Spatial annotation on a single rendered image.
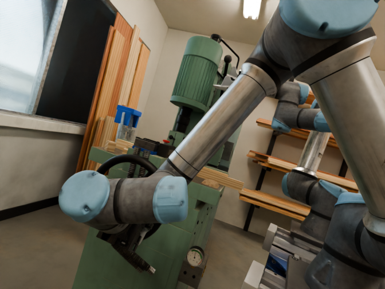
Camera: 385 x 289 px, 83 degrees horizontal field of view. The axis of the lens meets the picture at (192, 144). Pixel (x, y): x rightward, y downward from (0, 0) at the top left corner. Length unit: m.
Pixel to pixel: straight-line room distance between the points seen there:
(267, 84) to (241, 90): 0.05
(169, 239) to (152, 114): 2.90
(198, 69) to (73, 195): 0.78
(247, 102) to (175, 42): 3.49
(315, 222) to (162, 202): 0.82
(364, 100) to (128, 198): 0.37
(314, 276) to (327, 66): 0.44
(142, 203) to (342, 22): 0.37
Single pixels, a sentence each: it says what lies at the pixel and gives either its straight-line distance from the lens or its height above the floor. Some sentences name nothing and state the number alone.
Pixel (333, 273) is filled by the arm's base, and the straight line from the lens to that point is 0.60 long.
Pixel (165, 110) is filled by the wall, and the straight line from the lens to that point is 3.60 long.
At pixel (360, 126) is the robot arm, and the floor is 1.14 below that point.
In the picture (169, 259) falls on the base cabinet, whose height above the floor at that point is 0.58.
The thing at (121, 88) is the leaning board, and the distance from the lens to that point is 2.78.
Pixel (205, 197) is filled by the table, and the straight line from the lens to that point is 0.86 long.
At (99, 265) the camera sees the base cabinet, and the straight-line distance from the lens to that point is 1.13.
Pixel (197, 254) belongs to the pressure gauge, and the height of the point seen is 0.68.
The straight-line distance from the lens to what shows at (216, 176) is 1.00.
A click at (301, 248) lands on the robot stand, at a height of 0.76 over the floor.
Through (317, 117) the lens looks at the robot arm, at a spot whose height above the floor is 1.24.
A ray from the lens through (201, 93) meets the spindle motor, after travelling 0.99.
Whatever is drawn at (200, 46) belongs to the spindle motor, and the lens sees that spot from 1.04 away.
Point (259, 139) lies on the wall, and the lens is 3.39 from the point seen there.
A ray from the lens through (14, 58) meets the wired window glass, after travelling 2.10.
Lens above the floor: 1.06
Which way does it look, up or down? 1 degrees down
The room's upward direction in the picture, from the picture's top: 17 degrees clockwise
